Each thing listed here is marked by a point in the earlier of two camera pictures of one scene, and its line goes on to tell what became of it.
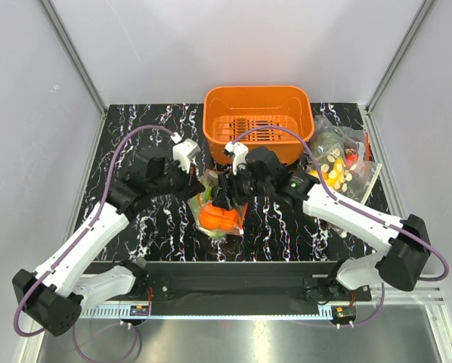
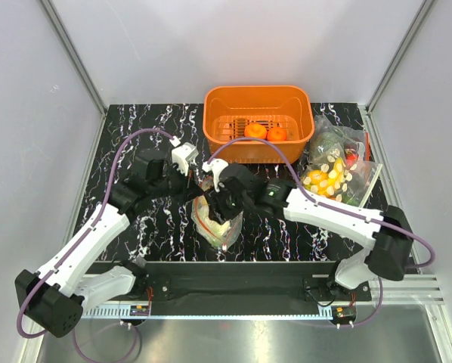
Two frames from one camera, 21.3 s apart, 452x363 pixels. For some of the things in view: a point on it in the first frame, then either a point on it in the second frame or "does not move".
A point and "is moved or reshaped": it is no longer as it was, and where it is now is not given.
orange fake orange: (230, 218) -> (277, 134)
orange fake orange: (213, 218) -> (255, 130)
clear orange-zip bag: (212, 218) is moved or reshaped
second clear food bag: (342, 154) does not move
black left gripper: (191, 187) does not move
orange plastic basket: (230, 110) does not move
